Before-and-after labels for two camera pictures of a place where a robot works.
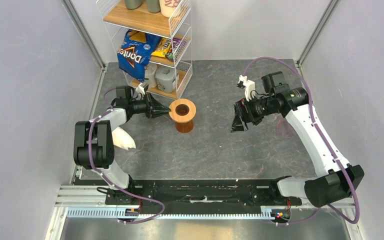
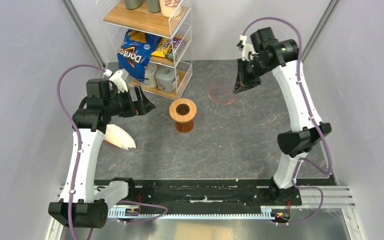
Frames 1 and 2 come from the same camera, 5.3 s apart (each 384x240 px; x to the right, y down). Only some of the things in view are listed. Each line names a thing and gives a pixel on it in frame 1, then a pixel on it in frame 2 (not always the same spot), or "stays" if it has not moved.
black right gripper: [239, 124] -> [243, 82]
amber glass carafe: [184, 127] stays
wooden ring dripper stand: [182, 110] stays
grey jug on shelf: [166, 75] stays
